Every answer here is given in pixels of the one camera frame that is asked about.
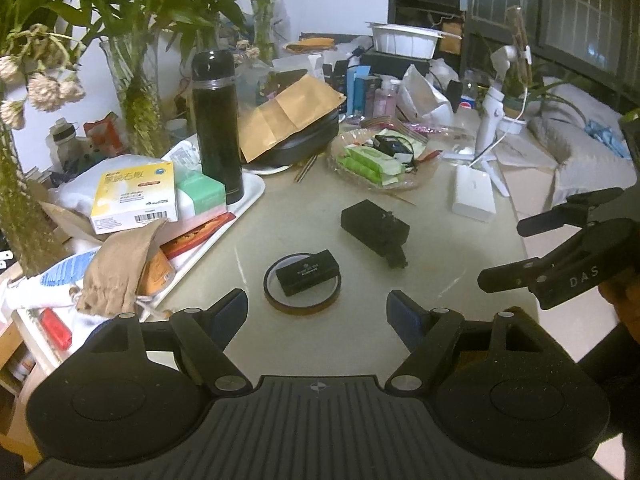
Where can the white plastic bag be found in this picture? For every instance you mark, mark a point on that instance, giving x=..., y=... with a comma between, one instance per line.
x=425, y=97

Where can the orange snack bag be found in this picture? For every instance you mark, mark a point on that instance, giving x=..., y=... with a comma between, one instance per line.
x=157, y=272

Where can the dried white flower bunch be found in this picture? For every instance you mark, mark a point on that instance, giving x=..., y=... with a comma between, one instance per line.
x=47, y=90

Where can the blue cloth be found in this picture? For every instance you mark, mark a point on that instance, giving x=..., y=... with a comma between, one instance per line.
x=607, y=137

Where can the small black blue box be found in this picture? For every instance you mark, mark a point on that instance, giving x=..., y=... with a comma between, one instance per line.
x=392, y=147

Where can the white cosmetic box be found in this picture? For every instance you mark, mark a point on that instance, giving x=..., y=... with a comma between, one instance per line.
x=300, y=65

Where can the red flat packet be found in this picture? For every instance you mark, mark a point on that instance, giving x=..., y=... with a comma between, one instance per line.
x=55, y=329

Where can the tall black cosmetic box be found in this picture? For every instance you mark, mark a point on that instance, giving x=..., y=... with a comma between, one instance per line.
x=339, y=77

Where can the thin wooden stick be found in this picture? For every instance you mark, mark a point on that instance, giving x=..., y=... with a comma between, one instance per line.
x=400, y=198

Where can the white power bank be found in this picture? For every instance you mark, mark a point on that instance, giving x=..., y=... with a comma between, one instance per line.
x=474, y=195

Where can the small black printed box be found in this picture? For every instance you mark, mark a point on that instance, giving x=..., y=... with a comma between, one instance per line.
x=306, y=272

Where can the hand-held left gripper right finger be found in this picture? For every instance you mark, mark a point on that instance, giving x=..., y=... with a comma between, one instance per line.
x=402, y=320

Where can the orange pouch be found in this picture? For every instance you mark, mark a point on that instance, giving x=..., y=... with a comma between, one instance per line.
x=310, y=43

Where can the window with grille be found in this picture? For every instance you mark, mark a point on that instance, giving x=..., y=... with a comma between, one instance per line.
x=590, y=5

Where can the green wet wipe packet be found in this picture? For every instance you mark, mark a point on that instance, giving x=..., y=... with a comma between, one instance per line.
x=375, y=159
x=360, y=172

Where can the blue cosmetic box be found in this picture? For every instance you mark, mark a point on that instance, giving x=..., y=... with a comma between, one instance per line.
x=356, y=92

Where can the yellow white medicine box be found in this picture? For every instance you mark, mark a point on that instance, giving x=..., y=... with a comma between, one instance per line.
x=132, y=195

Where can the pink glitter strip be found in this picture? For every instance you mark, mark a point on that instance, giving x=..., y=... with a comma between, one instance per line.
x=415, y=128

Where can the person's right forearm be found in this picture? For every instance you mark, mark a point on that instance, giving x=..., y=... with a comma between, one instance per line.
x=615, y=375

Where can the red orange packet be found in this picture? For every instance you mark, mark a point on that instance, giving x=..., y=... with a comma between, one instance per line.
x=102, y=135

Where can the white phone gimbal tripod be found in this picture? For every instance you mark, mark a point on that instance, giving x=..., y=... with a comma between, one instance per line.
x=492, y=105

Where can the amber tape roll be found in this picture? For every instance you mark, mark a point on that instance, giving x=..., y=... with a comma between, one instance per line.
x=300, y=305

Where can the white blue printed packet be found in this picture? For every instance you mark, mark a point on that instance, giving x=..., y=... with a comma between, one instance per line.
x=55, y=280

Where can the white plastic bowl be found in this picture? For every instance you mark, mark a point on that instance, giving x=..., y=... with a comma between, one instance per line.
x=405, y=40

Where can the brown paper envelope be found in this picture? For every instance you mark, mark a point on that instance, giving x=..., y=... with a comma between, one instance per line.
x=287, y=110

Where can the pink liquid bottle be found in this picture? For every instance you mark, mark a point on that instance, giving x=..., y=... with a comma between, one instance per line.
x=385, y=102

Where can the wooden chopsticks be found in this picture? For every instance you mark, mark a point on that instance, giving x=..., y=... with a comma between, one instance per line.
x=306, y=167

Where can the clear plastic drink bottle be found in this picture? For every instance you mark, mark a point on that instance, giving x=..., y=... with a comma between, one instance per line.
x=469, y=92

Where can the clear glass plate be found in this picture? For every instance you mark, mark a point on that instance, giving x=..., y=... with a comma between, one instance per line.
x=425, y=175

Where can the white plastic tray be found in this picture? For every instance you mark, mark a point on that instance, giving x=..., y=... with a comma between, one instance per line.
x=248, y=194

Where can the glass vase with green stems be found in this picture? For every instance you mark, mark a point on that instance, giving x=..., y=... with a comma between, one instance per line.
x=262, y=35
x=137, y=110
x=22, y=210

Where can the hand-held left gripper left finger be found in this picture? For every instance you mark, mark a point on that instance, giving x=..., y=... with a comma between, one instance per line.
x=230, y=316

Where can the black thermos bottle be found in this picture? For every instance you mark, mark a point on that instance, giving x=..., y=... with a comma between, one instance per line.
x=217, y=130

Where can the person's right hand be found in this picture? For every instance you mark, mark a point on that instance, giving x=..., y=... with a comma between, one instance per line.
x=622, y=300

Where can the grey pillow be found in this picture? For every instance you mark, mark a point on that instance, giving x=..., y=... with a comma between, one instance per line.
x=585, y=145

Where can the green tissue pack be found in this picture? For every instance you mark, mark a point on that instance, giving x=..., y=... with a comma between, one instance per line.
x=202, y=197

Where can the black zipper case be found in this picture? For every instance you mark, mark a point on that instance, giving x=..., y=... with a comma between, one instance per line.
x=305, y=142

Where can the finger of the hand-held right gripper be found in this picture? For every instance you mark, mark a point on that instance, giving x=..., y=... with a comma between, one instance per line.
x=510, y=276
x=560, y=215

